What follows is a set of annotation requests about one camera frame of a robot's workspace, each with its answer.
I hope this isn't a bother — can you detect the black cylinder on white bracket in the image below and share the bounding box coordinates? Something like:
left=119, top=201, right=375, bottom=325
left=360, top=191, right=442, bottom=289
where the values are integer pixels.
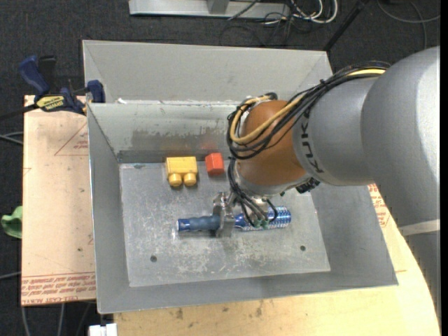
left=295, top=177, right=321, bottom=195

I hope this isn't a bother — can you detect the brown cardboard board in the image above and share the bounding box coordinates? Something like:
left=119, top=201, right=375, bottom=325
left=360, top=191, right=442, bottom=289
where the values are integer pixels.
left=20, top=94, right=392, bottom=307

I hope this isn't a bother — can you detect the blue ribbed hand tool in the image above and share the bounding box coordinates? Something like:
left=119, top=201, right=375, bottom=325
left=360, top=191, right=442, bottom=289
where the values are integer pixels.
left=176, top=206, right=293, bottom=237

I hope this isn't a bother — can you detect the grey metal bin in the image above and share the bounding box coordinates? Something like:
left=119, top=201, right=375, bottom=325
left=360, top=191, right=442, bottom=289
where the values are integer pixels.
left=82, top=39, right=399, bottom=315

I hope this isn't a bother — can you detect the red toy block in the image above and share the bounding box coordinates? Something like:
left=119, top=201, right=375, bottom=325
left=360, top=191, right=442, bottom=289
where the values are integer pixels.
left=204, top=152, right=225, bottom=177

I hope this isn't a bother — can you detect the yellow toy block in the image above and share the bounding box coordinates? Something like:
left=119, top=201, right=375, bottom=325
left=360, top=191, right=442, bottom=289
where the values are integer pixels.
left=164, top=156, right=199, bottom=188

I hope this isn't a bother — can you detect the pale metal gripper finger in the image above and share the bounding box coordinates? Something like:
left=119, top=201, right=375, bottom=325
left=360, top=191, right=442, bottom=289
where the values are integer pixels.
left=213, top=215, right=236, bottom=239
left=212, top=192, right=230, bottom=218

